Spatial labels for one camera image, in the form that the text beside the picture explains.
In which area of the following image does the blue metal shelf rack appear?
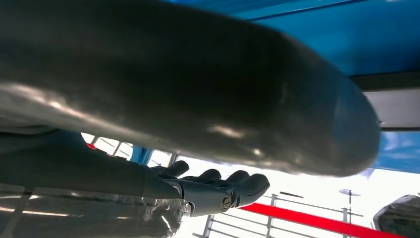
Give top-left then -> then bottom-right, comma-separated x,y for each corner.
129,0 -> 420,175

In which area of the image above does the grey metal railing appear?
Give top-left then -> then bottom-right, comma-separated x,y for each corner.
192,190 -> 365,238

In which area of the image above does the red barrier belt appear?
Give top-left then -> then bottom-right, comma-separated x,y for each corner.
241,202 -> 408,238

